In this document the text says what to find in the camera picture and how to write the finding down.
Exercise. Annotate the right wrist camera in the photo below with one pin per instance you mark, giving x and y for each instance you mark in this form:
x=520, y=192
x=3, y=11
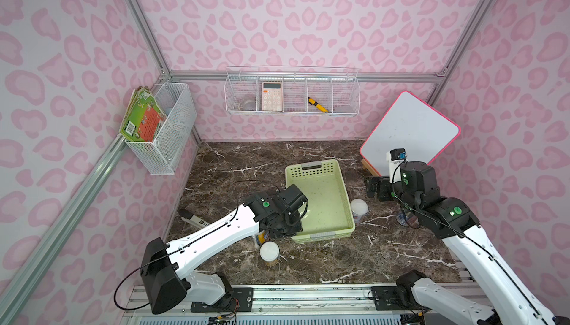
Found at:
x=395, y=159

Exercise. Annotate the wooden board easel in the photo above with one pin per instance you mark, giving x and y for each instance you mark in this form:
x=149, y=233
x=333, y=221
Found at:
x=369, y=168

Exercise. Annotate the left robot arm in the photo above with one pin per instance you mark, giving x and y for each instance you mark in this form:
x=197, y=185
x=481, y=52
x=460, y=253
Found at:
x=169, y=269

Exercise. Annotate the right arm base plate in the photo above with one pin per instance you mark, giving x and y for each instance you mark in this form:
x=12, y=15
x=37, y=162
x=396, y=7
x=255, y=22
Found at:
x=391, y=298

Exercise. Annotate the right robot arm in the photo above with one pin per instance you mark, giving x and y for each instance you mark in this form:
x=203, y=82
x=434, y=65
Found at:
x=414, y=186

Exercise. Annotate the green plastic basket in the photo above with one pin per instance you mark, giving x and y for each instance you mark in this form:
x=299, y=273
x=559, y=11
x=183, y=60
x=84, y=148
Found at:
x=329, y=215

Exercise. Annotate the clear jar blue lid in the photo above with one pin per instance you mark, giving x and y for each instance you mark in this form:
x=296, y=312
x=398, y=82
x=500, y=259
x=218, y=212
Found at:
x=407, y=218

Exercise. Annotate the wire wall shelf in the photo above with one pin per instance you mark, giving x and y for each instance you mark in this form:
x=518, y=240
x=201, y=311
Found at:
x=337, y=90

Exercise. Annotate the grey stapler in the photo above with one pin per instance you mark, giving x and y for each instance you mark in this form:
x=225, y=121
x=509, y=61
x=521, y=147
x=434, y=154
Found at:
x=189, y=217

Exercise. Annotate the white board pink frame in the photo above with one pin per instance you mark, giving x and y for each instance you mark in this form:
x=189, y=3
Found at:
x=413, y=125

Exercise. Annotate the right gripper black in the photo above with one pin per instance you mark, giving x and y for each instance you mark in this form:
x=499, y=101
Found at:
x=379, y=187

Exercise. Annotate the green red booklet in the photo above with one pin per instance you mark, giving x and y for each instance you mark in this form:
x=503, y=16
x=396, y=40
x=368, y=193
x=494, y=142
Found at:
x=144, y=118

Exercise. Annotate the pink can white lid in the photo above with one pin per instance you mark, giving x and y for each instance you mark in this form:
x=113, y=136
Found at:
x=359, y=209

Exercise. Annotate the white mesh wall basket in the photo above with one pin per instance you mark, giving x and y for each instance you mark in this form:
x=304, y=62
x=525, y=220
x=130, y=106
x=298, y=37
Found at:
x=162, y=156

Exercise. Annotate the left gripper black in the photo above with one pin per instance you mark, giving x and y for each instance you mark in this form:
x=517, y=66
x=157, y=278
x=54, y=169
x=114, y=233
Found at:
x=287, y=220

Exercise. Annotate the short orange can white lid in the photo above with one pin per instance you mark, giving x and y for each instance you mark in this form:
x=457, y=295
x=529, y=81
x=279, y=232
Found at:
x=270, y=253

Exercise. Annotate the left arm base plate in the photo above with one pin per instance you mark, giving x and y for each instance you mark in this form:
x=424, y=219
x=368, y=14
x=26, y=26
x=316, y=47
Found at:
x=239, y=300

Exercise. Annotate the pink calculator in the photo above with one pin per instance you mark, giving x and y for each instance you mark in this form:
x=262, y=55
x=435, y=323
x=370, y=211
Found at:
x=272, y=96

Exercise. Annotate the yellow utility knife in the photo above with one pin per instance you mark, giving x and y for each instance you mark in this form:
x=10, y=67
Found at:
x=317, y=105

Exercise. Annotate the clear tape roll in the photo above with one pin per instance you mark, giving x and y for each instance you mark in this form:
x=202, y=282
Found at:
x=248, y=105

